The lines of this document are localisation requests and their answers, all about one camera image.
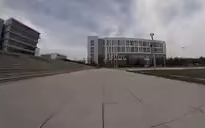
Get white multi-storey building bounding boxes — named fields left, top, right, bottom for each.
left=86, top=35, right=168, bottom=69

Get grey concrete slab pavement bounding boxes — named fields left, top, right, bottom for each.
left=0, top=67, right=205, bottom=128

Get low pale building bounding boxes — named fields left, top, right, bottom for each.
left=39, top=52, right=68, bottom=62

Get tall lamp pole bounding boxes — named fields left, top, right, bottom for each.
left=149, top=32, right=158, bottom=70

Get grey stone kerb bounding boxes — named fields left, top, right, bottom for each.
left=125, top=68, right=205, bottom=87

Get wide grey stone steps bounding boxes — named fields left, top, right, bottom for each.
left=0, top=49, right=94, bottom=86

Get grass area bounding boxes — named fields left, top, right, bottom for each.
left=133, top=68, right=205, bottom=82

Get dark building with horizontal bands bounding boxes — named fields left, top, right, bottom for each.
left=1, top=17, right=42, bottom=57

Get dark line of trees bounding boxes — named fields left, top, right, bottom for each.
left=165, top=55, right=205, bottom=68

